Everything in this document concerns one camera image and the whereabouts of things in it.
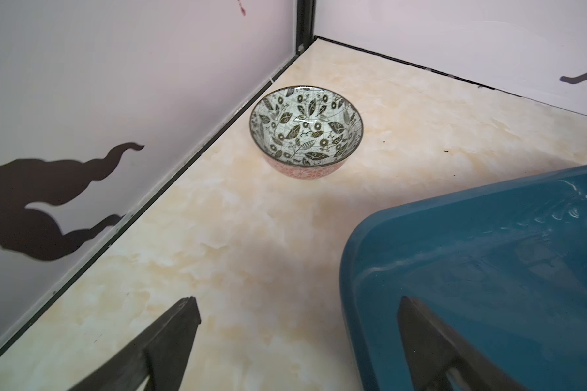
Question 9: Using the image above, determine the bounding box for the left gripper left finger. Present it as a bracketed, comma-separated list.
[72, 297, 202, 390]

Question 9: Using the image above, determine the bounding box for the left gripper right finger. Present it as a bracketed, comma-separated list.
[397, 296, 526, 390]

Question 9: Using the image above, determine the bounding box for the teal plastic tray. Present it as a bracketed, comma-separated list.
[339, 166, 587, 390]

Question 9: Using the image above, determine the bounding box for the small patterned bowl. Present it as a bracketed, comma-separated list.
[249, 86, 364, 179]

